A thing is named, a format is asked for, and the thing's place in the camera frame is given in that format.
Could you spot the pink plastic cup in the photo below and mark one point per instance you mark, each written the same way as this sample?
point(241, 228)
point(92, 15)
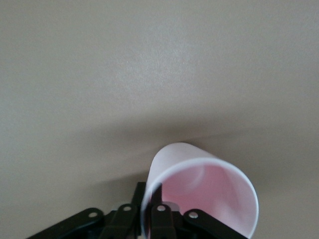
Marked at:
point(211, 184)

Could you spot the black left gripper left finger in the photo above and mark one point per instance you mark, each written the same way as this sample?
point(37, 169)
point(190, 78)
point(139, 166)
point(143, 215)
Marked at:
point(119, 219)

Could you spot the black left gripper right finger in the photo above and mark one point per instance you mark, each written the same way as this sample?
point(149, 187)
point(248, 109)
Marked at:
point(162, 221)

